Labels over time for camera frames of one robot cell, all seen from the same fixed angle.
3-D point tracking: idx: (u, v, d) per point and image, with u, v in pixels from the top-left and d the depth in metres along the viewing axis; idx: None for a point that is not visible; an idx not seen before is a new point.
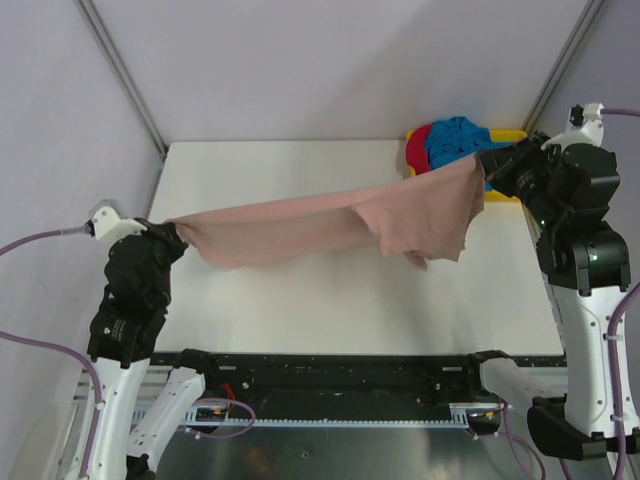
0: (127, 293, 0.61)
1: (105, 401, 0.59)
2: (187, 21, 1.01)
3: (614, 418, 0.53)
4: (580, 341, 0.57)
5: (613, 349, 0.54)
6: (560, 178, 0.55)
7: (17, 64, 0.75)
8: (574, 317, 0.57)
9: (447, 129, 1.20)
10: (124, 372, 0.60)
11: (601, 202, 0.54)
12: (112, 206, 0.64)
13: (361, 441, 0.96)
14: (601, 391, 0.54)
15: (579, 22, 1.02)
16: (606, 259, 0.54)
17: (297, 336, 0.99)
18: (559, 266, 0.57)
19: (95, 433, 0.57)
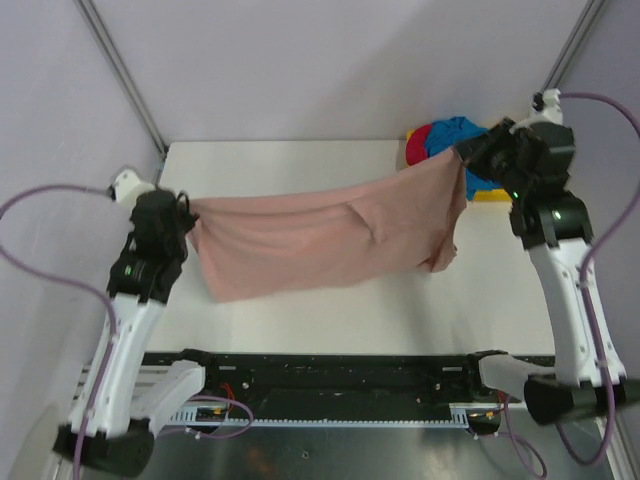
0: (149, 238, 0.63)
1: (120, 336, 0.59)
2: (188, 24, 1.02)
3: (600, 365, 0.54)
4: (557, 295, 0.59)
5: (587, 294, 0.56)
6: (525, 149, 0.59)
7: (19, 66, 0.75)
8: (549, 274, 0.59)
9: (448, 129, 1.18)
10: (141, 308, 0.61)
11: (561, 169, 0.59)
12: (133, 171, 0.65)
13: (363, 442, 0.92)
14: (581, 336, 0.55)
15: (579, 22, 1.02)
16: (567, 221, 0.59)
17: (298, 336, 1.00)
18: (528, 230, 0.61)
19: (106, 367, 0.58)
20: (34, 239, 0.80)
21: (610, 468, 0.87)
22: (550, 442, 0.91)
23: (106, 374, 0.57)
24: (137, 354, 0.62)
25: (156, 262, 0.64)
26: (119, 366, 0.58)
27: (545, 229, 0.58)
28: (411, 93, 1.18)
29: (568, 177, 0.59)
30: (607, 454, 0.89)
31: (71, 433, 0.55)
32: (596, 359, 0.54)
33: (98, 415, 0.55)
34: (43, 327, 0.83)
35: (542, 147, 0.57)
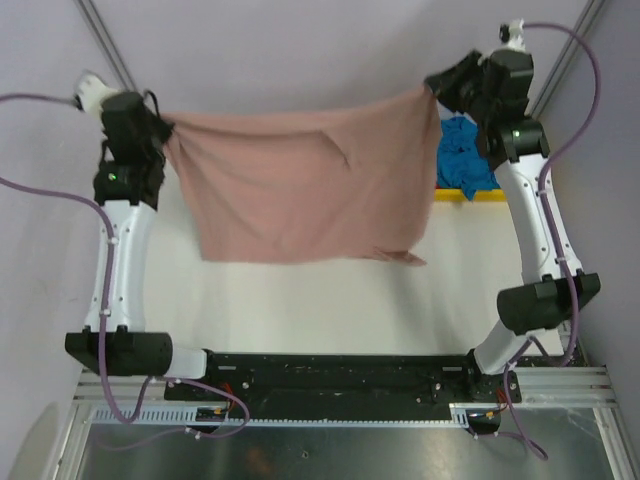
0: (126, 144, 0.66)
1: (118, 238, 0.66)
2: (185, 25, 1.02)
3: (559, 260, 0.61)
4: (519, 202, 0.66)
5: (545, 202, 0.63)
6: (488, 75, 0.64)
7: (15, 69, 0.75)
8: (511, 188, 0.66)
9: (448, 129, 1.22)
10: (133, 210, 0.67)
11: (522, 93, 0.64)
12: (97, 78, 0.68)
13: (363, 443, 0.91)
14: (543, 237, 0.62)
15: (580, 21, 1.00)
16: (525, 135, 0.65)
17: (300, 339, 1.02)
18: (492, 150, 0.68)
19: (112, 266, 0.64)
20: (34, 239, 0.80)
21: (610, 468, 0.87)
22: (550, 442, 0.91)
23: (113, 274, 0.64)
24: (137, 258, 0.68)
25: (138, 164, 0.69)
26: (123, 267, 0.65)
27: (508, 149, 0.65)
28: None
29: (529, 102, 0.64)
30: (607, 454, 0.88)
31: (90, 335, 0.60)
32: (556, 254, 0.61)
33: (115, 310, 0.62)
34: (42, 327, 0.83)
35: (504, 72, 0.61)
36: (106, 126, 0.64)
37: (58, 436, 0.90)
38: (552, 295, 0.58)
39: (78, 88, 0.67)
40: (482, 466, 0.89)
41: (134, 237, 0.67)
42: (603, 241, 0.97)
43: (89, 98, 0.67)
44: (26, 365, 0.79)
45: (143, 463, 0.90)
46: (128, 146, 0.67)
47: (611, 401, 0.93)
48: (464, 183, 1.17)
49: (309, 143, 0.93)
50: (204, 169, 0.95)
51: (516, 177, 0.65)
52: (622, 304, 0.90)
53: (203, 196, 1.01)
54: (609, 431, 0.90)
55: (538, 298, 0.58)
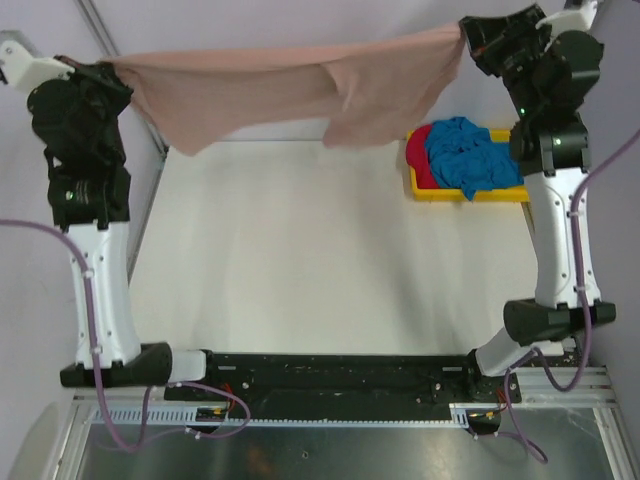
0: (73, 152, 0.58)
1: (93, 269, 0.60)
2: (187, 24, 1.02)
3: (578, 289, 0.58)
4: (545, 219, 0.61)
5: (575, 224, 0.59)
6: (545, 67, 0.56)
7: None
8: (541, 198, 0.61)
9: (448, 129, 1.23)
10: (101, 235, 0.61)
11: (578, 94, 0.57)
12: (18, 43, 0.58)
13: (363, 443, 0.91)
14: (564, 262, 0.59)
15: None
16: (570, 146, 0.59)
17: (301, 336, 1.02)
18: (526, 152, 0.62)
19: (93, 301, 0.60)
20: (33, 239, 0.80)
21: (610, 468, 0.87)
22: (550, 443, 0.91)
23: (98, 308, 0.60)
24: (117, 284, 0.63)
25: (96, 170, 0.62)
26: (107, 298, 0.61)
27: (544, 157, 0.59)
28: None
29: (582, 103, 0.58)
30: (607, 455, 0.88)
31: (85, 372, 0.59)
32: (575, 282, 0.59)
33: (107, 348, 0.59)
34: (42, 327, 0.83)
35: (565, 69, 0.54)
36: (45, 137, 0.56)
37: (58, 437, 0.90)
38: (565, 323, 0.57)
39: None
40: (482, 466, 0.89)
41: (110, 262, 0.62)
42: (603, 241, 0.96)
43: (12, 68, 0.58)
44: (25, 365, 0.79)
45: (144, 463, 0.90)
46: (75, 154, 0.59)
47: (611, 402, 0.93)
48: (464, 183, 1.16)
49: (307, 83, 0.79)
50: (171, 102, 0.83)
51: (548, 189, 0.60)
52: (623, 304, 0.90)
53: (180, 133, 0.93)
54: (609, 431, 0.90)
55: (549, 325, 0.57)
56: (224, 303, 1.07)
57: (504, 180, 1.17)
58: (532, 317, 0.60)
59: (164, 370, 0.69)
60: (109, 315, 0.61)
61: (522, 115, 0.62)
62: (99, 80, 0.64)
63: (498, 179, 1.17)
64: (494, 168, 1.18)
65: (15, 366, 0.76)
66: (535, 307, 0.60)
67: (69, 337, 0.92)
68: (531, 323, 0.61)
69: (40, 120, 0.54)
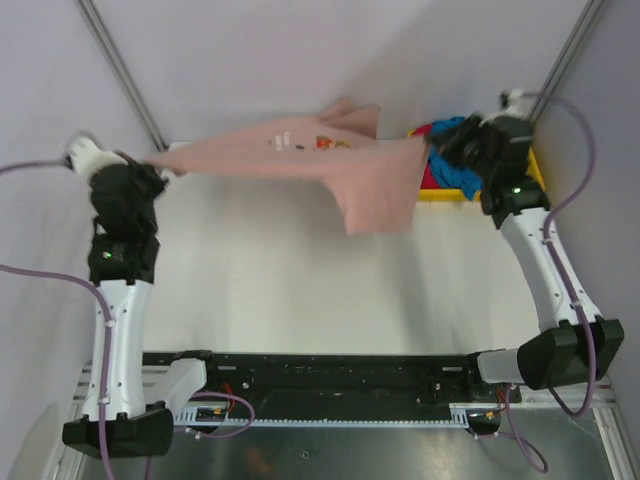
0: (118, 221, 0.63)
1: (116, 320, 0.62)
2: (188, 22, 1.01)
3: (574, 305, 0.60)
4: (527, 252, 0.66)
5: (550, 250, 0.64)
6: (493, 140, 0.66)
7: (18, 65, 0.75)
8: (516, 240, 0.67)
9: (448, 129, 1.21)
10: (130, 289, 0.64)
11: (523, 156, 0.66)
12: (91, 141, 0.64)
13: (363, 443, 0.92)
14: (554, 284, 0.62)
15: (579, 23, 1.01)
16: (526, 197, 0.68)
17: (301, 335, 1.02)
18: (496, 207, 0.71)
19: (109, 351, 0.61)
20: (34, 239, 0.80)
21: (610, 468, 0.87)
22: (550, 443, 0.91)
23: (111, 360, 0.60)
24: (135, 341, 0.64)
25: (135, 237, 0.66)
26: (123, 348, 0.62)
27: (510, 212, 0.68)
28: (411, 92, 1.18)
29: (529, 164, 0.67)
30: (607, 455, 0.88)
31: (90, 424, 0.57)
32: (569, 300, 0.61)
33: (114, 397, 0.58)
34: (42, 327, 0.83)
35: (507, 138, 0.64)
36: (95, 205, 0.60)
37: (59, 437, 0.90)
38: (573, 345, 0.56)
39: (71, 149, 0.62)
40: (482, 466, 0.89)
41: (132, 316, 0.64)
42: (604, 241, 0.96)
43: (81, 159, 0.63)
44: (26, 364, 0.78)
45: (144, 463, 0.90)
46: (120, 223, 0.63)
47: (611, 401, 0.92)
48: (464, 184, 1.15)
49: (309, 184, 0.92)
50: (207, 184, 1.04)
51: (519, 228, 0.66)
52: (622, 304, 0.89)
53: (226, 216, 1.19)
54: (609, 431, 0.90)
55: (557, 349, 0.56)
56: (224, 303, 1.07)
57: None
58: (541, 348, 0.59)
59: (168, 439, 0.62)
60: (120, 369, 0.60)
61: (485, 186, 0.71)
62: (144, 170, 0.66)
63: None
64: None
65: (15, 366, 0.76)
66: (539, 336, 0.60)
67: (69, 338, 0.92)
68: (541, 355, 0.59)
69: (97, 191, 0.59)
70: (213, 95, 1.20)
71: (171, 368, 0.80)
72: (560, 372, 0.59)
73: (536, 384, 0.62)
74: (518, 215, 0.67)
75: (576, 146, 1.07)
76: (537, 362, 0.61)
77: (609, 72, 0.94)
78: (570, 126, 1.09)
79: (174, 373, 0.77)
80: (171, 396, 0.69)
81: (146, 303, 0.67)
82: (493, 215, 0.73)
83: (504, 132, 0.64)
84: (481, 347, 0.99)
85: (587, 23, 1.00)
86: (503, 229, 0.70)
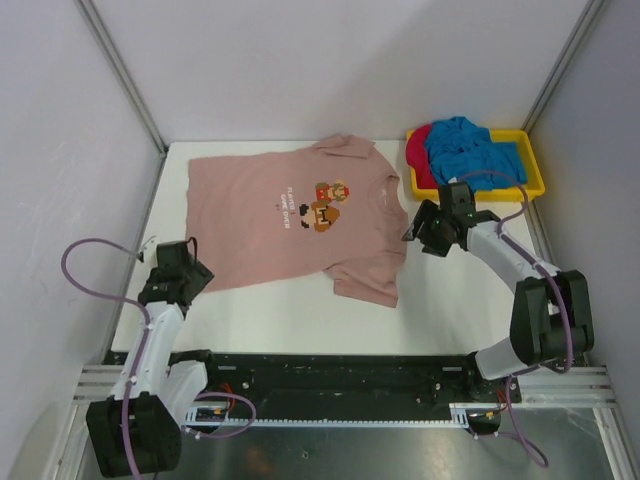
0: (171, 269, 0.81)
1: (154, 325, 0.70)
2: (189, 24, 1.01)
3: (535, 266, 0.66)
4: (491, 251, 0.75)
5: (506, 239, 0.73)
6: (441, 197, 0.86)
7: (19, 65, 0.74)
8: (481, 247, 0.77)
9: (448, 129, 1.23)
10: (170, 306, 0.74)
11: (465, 196, 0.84)
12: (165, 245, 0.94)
13: (363, 443, 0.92)
14: (515, 257, 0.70)
15: (579, 23, 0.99)
16: (479, 219, 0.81)
17: (301, 336, 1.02)
18: (460, 234, 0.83)
19: (144, 346, 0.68)
20: (34, 240, 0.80)
21: (610, 468, 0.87)
22: (549, 443, 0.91)
23: (144, 354, 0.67)
24: (166, 346, 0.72)
25: (177, 281, 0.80)
26: (155, 344, 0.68)
27: (468, 230, 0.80)
28: (410, 92, 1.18)
29: (472, 202, 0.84)
30: (607, 454, 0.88)
31: (114, 402, 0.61)
32: (529, 264, 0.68)
33: (142, 378, 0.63)
34: (42, 328, 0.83)
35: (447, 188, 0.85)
36: (161, 254, 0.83)
37: (58, 437, 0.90)
38: (542, 292, 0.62)
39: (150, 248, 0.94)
40: (482, 466, 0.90)
41: (167, 327, 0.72)
42: (605, 242, 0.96)
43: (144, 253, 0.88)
44: (26, 365, 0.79)
45: None
46: (172, 273, 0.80)
47: (611, 401, 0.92)
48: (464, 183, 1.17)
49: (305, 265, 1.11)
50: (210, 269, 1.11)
51: (478, 235, 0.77)
52: (622, 304, 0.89)
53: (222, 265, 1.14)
54: (609, 431, 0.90)
55: (528, 294, 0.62)
56: (224, 304, 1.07)
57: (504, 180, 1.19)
58: (521, 309, 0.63)
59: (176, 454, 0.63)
60: (151, 360, 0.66)
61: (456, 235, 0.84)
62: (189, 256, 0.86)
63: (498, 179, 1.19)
64: (494, 168, 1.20)
65: (15, 367, 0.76)
66: (515, 302, 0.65)
67: (69, 339, 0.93)
68: (523, 315, 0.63)
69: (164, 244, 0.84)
70: (213, 96, 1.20)
71: (171, 372, 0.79)
72: (543, 325, 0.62)
73: (531, 357, 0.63)
74: (474, 228, 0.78)
75: (576, 147, 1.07)
76: (524, 329, 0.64)
77: (607, 73, 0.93)
78: (569, 126, 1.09)
79: (173, 377, 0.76)
80: (175, 407, 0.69)
81: (175, 332, 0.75)
82: (460, 245, 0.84)
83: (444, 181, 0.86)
84: (480, 347, 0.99)
85: (588, 22, 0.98)
86: (471, 249, 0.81)
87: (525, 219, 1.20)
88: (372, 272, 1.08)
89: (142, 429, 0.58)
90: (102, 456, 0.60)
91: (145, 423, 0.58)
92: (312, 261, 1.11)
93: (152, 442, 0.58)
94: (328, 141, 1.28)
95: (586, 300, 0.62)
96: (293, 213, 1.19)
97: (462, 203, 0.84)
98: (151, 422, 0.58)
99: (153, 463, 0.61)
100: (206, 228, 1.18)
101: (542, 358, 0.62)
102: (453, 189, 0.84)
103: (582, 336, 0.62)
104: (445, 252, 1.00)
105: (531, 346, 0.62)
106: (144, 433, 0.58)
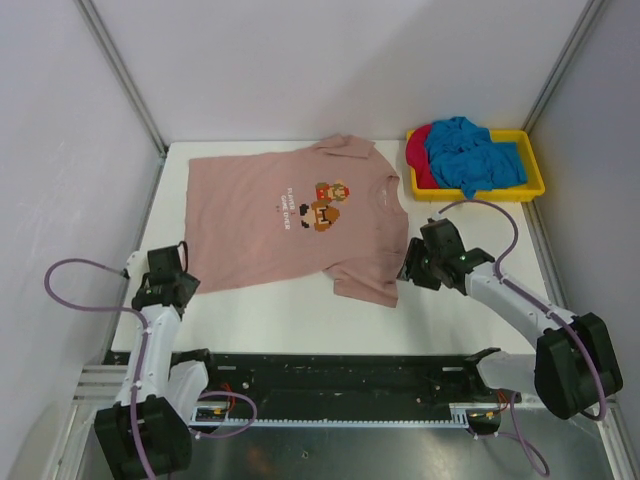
0: (164, 270, 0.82)
1: (153, 328, 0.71)
2: (188, 23, 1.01)
3: (549, 315, 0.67)
4: (495, 296, 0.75)
5: (509, 284, 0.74)
6: (426, 238, 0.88)
7: (17, 65, 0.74)
8: (483, 294, 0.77)
9: (448, 129, 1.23)
10: (165, 310, 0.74)
11: (451, 236, 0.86)
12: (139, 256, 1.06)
13: (363, 443, 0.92)
14: (527, 305, 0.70)
15: (580, 22, 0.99)
16: (471, 260, 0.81)
17: (301, 336, 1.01)
18: (455, 278, 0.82)
19: (144, 350, 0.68)
20: (34, 240, 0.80)
21: (611, 470, 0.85)
22: (549, 444, 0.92)
23: (146, 356, 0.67)
24: (167, 349, 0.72)
25: (169, 283, 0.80)
26: (156, 349, 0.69)
27: (465, 275, 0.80)
28: (410, 93, 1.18)
29: (459, 242, 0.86)
30: (607, 454, 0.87)
31: (121, 409, 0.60)
32: (543, 313, 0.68)
33: (147, 383, 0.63)
34: (42, 328, 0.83)
35: (432, 229, 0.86)
36: (152, 260, 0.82)
37: (58, 437, 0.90)
38: (568, 347, 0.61)
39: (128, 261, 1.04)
40: (481, 466, 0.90)
41: (165, 330, 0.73)
42: (606, 243, 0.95)
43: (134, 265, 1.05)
44: (25, 365, 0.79)
45: None
46: (165, 275, 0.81)
47: (610, 401, 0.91)
48: (464, 183, 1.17)
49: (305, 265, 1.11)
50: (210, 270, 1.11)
51: (477, 279, 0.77)
52: (622, 305, 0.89)
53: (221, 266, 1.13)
54: (609, 431, 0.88)
55: (554, 353, 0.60)
56: (224, 304, 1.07)
57: (503, 180, 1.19)
58: (549, 368, 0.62)
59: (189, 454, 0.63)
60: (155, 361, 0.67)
61: (451, 279, 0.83)
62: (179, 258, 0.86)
63: (498, 179, 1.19)
64: (494, 168, 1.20)
65: (16, 367, 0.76)
66: (537, 359, 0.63)
67: (69, 339, 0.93)
68: (553, 374, 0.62)
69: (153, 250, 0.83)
70: (213, 96, 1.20)
71: (171, 375, 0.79)
72: (573, 379, 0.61)
73: (565, 411, 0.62)
74: (471, 273, 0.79)
75: (576, 147, 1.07)
76: (554, 387, 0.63)
77: (608, 73, 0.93)
78: (569, 127, 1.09)
79: (174, 380, 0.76)
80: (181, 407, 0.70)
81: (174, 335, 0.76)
82: (459, 289, 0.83)
83: (427, 224, 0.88)
84: (480, 347, 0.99)
85: (589, 21, 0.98)
86: (472, 295, 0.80)
87: (525, 218, 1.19)
88: (371, 272, 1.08)
89: (152, 433, 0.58)
90: (114, 463, 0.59)
91: (154, 427, 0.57)
92: (310, 262, 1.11)
93: (162, 446, 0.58)
94: (328, 141, 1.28)
95: (607, 343, 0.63)
96: (293, 213, 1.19)
97: (449, 243, 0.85)
98: (159, 424, 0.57)
99: (169, 465, 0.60)
100: (206, 228, 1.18)
101: (577, 410, 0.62)
102: (438, 232, 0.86)
103: (610, 378, 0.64)
104: (438, 286, 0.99)
105: (567, 403, 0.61)
106: (154, 436, 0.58)
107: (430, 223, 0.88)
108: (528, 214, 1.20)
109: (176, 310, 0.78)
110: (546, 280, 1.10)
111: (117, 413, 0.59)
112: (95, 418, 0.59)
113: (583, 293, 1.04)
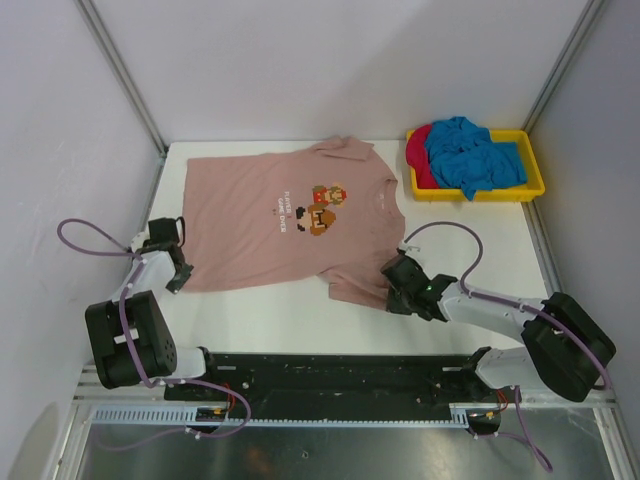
0: (163, 231, 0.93)
1: (147, 258, 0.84)
2: (188, 23, 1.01)
3: (523, 308, 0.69)
4: (475, 313, 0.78)
5: (478, 295, 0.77)
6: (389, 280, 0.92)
7: (15, 67, 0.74)
8: (460, 312, 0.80)
9: (447, 129, 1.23)
10: (161, 255, 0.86)
11: (412, 270, 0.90)
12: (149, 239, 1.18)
13: (363, 443, 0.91)
14: (500, 307, 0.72)
15: (579, 22, 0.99)
16: (438, 287, 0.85)
17: (301, 337, 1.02)
18: (432, 309, 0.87)
19: (142, 267, 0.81)
20: (34, 240, 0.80)
21: (610, 469, 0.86)
22: (549, 443, 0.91)
23: (142, 271, 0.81)
24: (157, 277, 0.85)
25: (167, 243, 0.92)
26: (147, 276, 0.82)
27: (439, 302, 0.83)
28: (411, 93, 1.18)
29: (419, 275, 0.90)
30: (607, 455, 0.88)
31: (110, 307, 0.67)
32: (516, 309, 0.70)
33: (138, 285, 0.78)
34: (44, 328, 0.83)
35: (393, 269, 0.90)
36: (152, 227, 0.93)
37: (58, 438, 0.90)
38: (550, 332, 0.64)
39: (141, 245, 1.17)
40: (482, 466, 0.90)
41: (156, 262, 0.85)
42: (606, 243, 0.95)
43: None
44: (26, 365, 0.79)
45: (144, 463, 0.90)
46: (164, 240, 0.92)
47: (611, 401, 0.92)
48: (464, 183, 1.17)
49: (305, 264, 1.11)
50: (214, 269, 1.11)
51: (450, 300, 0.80)
52: (622, 304, 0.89)
53: (224, 270, 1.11)
54: (609, 431, 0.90)
55: (544, 344, 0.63)
56: (224, 304, 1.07)
57: (503, 181, 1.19)
58: (545, 360, 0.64)
59: (172, 366, 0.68)
60: (150, 274, 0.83)
61: (430, 312, 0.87)
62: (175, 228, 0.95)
63: (498, 179, 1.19)
64: (494, 168, 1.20)
65: (16, 366, 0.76)
66: (534, 358, 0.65)
67: (70, 338, 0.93)
68: (550, 364, 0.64)
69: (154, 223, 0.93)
70: (213, 96, 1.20)
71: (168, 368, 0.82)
72: (569, 359, 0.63)
73: (579, 393, 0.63)
74: (442, 300, 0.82)
75: (575, 148, 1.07)
76: (559, 376, 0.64)
77: (609, 73, 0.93)
78: (569, 126, 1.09)
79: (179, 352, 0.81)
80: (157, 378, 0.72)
81: (164, 274, 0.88)
82: (439, 318, 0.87)
83: (386, 266, 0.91)
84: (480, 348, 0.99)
85: (588, 21, 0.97)
86: (451, 318, 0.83)
87: (525, 219, 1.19)
88: (371, 273, 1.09)
89: (137, 319, 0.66)
90: (99, 355, 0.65)
91: (137, 310, 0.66)
92: (309, 262, 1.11)
93: (146, 332, 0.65)
94: (328, 142, 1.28)
95: (580, 314, 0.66)
96: (289, 216, 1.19)
97: (412, 277, 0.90)
98: (143, 309, 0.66)
99: (154, 364, 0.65)
100: (205, 229, 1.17)
101: (587, 387, 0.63)
102: (397, 271, 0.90)
103: (600, 344, 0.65)
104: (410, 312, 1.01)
105: (576, 387, 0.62)
106: (139, 323, 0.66)
107: (388, 265, 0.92)
108: (528, 215, 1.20)
109: (172, 262, 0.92)
110: (546, 279, 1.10)
111: (106, 306, 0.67)
112: (88, 312, 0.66)
113: (582, 292, 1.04)
